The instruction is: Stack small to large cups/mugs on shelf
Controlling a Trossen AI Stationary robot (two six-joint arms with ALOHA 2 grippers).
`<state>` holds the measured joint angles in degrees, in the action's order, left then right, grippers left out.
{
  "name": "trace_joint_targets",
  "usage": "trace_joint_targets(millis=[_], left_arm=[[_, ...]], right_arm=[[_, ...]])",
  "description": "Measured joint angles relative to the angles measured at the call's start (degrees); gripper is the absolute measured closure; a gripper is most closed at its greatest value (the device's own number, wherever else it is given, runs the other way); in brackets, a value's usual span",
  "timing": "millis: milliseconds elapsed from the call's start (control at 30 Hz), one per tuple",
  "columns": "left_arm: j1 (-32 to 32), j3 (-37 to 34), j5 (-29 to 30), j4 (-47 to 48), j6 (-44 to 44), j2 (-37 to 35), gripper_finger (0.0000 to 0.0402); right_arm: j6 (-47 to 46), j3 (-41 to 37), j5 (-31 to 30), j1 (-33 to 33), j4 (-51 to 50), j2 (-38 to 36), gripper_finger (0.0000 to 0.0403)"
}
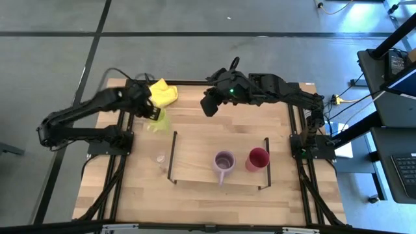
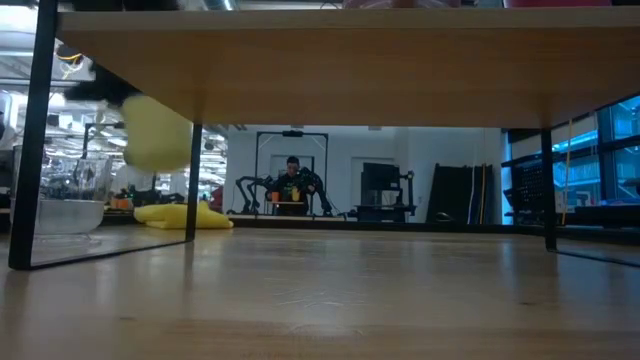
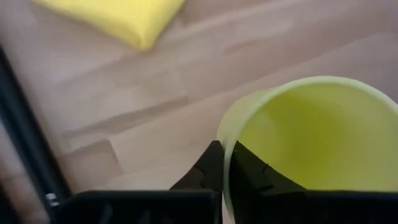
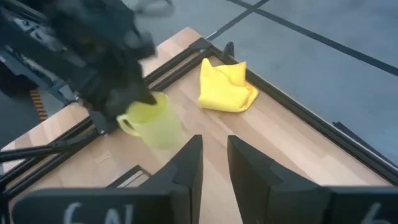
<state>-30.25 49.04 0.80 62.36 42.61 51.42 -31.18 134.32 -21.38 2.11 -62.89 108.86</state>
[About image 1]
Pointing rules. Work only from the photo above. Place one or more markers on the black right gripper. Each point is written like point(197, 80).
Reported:
point(224, 86)

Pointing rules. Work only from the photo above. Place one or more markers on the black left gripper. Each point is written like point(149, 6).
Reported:
point(139, 97)

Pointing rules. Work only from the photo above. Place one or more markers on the yellow-green mug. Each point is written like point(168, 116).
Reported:
point(160, 123)

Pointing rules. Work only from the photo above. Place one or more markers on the clear glass cup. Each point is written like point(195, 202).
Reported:
point(160, 159)

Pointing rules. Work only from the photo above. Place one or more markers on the purple mug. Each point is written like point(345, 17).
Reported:
point(224, 161)

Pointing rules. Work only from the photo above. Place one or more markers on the red plastic cup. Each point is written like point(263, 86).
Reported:
point(258, 157)

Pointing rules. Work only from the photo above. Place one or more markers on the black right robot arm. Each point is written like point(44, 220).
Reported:
point(276, 87)

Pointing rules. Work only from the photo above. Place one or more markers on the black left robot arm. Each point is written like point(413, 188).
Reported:
point(84, 133)

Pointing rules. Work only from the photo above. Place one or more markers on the yellow cloth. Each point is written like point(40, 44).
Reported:
point(165, 94)

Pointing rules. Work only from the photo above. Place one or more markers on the grey furniture leg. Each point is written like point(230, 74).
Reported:
point(9, 149)

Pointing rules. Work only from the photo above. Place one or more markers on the black metal pole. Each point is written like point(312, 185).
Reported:
point(357, 130)
point(393, 37)

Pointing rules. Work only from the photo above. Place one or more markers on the black rig crossbar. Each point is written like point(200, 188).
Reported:
point(32, 229)

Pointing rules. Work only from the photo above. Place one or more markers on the black laptop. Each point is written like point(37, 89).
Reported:
point(383, 146)

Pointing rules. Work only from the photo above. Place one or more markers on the black side desk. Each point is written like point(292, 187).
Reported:
point(390, 107)

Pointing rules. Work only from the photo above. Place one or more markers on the black caster wheel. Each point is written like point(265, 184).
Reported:
point(373, 199)

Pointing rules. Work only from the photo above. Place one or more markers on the black electronic box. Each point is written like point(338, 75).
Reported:
point(396, 65)

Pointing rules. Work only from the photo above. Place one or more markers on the black aluminium table frame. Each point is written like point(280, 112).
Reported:
point(191, 82)

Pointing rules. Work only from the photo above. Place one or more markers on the silver metal bracket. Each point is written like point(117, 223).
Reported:
point(300, 230)
point(120, 229)

